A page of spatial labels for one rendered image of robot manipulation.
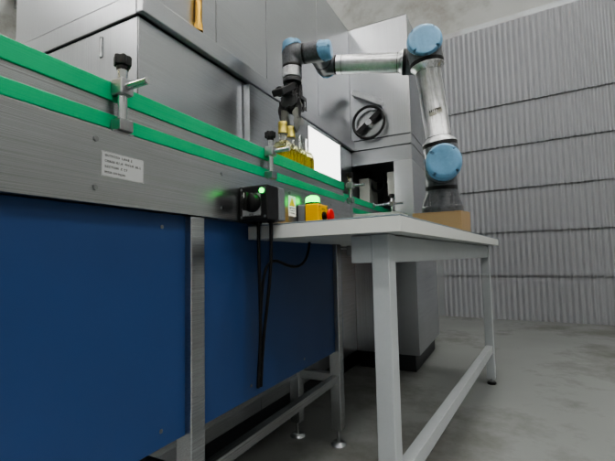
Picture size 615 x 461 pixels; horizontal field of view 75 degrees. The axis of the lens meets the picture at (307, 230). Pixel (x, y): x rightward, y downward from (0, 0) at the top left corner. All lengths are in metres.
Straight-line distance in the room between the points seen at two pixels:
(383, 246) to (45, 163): 0.61
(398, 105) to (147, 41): 1.65
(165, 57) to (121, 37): 0.12
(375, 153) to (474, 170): 2.36
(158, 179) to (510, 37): 4.67
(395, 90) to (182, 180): 1.96
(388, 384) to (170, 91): 0.98
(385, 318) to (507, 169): 3.94
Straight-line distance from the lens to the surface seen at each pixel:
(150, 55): 1.28
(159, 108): 0.83
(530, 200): 4.64
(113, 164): 0.71
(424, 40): 1.54
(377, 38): 2.78
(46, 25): 1.66
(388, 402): 0.91
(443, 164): 1.42
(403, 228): 0.82
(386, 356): 0.88
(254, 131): 1.55
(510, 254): 4.62
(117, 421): 0.77
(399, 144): 2.50
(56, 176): 0.66
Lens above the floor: 0.66
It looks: 4 degrees up
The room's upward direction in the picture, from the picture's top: 1 degrees counter-clockwise
